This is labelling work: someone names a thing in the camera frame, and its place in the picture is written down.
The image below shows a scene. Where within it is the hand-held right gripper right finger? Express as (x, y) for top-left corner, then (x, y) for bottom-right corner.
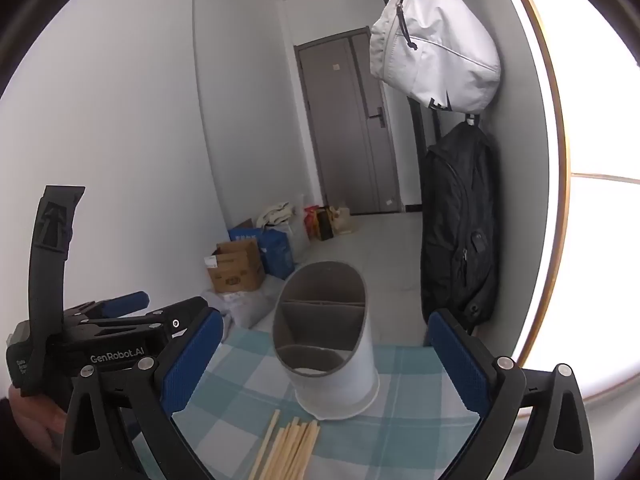
(425, 309), (596, 480)

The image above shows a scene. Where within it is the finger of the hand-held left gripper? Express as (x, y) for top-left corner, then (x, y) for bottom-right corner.
(64, 291), (150, 322)
(97, 296), (209, 345)

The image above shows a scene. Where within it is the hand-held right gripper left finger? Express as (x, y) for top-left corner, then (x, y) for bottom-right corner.
(60, 309), (224, 480)

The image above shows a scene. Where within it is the grey white utensil holder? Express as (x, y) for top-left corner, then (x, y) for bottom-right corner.
(272, 261), (379, 421)

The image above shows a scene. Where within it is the group of wooden chopsticks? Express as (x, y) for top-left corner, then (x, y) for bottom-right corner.
(248, 409), (321, 480)

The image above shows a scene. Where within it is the person's left hand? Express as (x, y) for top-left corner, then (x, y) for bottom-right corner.
(10, 387), (68, 463)

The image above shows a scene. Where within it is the teal checked tablecloth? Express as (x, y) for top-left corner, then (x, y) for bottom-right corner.
(135, 327), (488, 480)

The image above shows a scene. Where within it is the grey mailer bag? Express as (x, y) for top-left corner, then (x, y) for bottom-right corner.
(202, 275), (286, 331)

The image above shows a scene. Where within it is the brown cardboard box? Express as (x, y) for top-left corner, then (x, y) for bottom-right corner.
(206, 239), (266, 295)

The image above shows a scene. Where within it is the blue cardboard box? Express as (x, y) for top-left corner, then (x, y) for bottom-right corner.
(229, 227), (296, 281)

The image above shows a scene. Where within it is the black backpack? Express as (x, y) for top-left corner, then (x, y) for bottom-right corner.
(420, 121), (501, 335)

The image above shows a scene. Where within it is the white translucent plastic bag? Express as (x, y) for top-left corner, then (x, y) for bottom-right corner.
(280, 195), (311, 261)

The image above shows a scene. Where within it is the black paper bag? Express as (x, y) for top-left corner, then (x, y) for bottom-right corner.
(316, 207), (335, 241)

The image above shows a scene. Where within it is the beige plastic bag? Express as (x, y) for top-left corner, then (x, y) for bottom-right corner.
(330, 203), (360, 236)

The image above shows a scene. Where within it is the grey double door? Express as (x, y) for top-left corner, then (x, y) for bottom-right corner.
(294, 27), (403, 216)

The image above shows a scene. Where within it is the white hanging bag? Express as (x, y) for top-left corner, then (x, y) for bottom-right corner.
(369, 0), (502, 113)

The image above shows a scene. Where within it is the window with wooden frame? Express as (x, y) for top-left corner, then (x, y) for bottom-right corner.
(487, 0), (640, 411)

